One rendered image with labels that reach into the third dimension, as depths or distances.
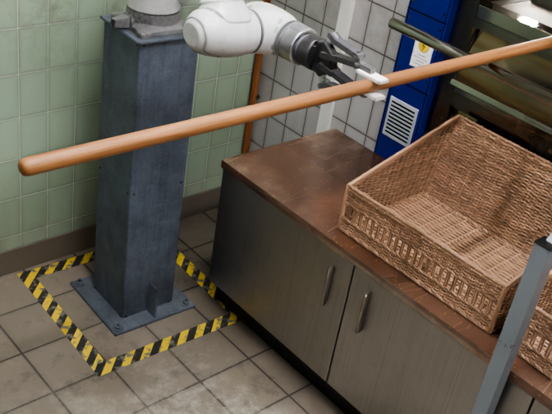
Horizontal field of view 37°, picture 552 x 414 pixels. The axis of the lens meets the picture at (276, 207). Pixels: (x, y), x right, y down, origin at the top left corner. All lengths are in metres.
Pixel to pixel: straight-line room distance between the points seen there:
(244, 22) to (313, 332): 1.08
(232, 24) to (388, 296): 0.88
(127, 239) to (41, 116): 0.50
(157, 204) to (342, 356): 0.75
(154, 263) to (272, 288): 0.42
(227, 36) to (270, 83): 1.45
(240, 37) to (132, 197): 0.90
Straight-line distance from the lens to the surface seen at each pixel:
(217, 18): 1.83
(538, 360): 2.13
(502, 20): 2.54
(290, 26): 1.91
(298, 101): 1.63
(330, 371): 2.58
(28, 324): 2.87
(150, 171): 2.59
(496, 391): 2.10
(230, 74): 3.23
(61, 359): 2.74
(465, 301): 2.19
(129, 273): 2.77
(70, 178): 3.01
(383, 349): 2.38
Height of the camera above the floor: 1.86
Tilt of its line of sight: 31 degrees down
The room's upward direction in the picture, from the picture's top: 10 degrees clockwise
